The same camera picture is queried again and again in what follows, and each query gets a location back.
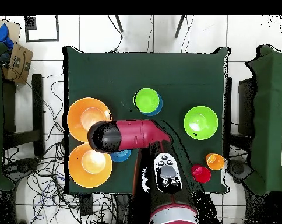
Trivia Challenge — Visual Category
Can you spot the small green bowl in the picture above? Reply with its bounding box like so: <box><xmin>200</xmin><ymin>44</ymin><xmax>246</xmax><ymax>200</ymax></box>
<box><xmin>133</xmin><ymin>87</ymin><xmax>161</xmax><ymax>114</ymax></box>

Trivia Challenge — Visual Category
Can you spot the large orange bowl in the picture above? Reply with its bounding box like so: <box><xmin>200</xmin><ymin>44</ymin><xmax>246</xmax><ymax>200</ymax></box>
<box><xmin>66</xmin><ymin>97</ymin><xmax>113</xmax><ymax>144</ymax></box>
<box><xmin>68</xmin><ymin>143</ymin><xmax>113</xmax><ymax>189</ymax></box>

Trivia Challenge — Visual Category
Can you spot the large green bowl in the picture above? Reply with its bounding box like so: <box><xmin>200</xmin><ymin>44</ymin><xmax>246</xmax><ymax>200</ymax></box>
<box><xmin>183</xmin><ymin>106</ymin><xmax>219</xmax><ymax>141</ymax></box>

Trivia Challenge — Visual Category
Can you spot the dark green table cloth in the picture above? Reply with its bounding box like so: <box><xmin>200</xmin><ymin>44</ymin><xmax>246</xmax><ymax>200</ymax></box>
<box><xmin>62</xmin><ymin>45</ymin><xmax>231</xmax><ymax>194</ymax></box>

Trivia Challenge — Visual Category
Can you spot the red cup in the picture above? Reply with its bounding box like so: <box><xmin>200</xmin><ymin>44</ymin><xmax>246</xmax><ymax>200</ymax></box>
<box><xmin>191</xmin><ymin>164</ymin><xmax>212</xmax><ymax>184</ymax></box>

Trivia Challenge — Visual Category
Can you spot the orange cup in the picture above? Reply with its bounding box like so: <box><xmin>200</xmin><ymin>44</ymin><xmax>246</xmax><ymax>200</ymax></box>
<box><xmin>205</xmin><ymin>153</ymin><xmax>225</xmax><ymax>172</ymax></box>

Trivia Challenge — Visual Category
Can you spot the black power strip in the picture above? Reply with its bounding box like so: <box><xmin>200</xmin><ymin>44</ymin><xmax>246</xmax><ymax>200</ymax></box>
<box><xmin>79</xmin><ymin>193</ymin><xmax>94</xmax><ymax>216</ymax></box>

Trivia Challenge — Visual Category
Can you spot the black tripod leg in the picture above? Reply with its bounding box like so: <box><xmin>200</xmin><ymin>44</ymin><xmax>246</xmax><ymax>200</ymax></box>
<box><xmin>114</xmin><ymin>14</ymin><xmax>124</xmax><ymax>33</ymax></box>
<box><xmin>174</xmin><ymin>14</ymin><xmax>186</xmax><ymax>39</ymax></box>

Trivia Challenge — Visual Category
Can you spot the black bench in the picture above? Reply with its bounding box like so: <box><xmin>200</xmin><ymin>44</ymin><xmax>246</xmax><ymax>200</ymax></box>
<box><xmin>2</xmin><ymin>73</ymin><xmax>45</xmax><ymax>157</ymax></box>

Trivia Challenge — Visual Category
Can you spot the cardboard box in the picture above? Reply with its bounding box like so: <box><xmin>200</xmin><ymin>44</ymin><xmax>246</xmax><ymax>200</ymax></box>
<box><xmin>2</xmin><ymin>41</ymin><xmax>34</xmax><ymax>85</ymax></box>

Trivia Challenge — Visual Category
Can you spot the blue cloth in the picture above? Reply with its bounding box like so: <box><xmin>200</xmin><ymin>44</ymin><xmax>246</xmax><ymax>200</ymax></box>
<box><xmin>0</xmin><ymin>23</ymin><xmax>15</xmax><ymax>51</ymax></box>

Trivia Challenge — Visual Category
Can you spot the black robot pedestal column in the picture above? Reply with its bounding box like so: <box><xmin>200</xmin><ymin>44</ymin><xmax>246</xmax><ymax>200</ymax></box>
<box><xmin>115</xmin><ymin>192</ymin><xmax>137</xmax><ymax>224</ymax></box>

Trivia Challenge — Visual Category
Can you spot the tangle of cables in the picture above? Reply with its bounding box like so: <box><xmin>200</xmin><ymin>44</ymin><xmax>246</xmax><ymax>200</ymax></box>
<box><xmin>2</xmin><ymin>74</ymin><xmax>116</xmax><ymax>224</ymax></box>

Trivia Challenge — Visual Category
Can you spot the black pedestal foot with knob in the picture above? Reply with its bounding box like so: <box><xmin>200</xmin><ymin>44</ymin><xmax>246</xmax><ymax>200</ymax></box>
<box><xmin>3</xmin><ymin>157</ymin><xmax>40</xmax><ymax>180</ymax></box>

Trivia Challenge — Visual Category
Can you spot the black square frame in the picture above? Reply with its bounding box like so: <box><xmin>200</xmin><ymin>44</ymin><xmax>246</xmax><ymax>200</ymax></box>
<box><xmin>24</xmin><ymin>15</ymin><xmax>60</xmax><ymax>43</ymax></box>

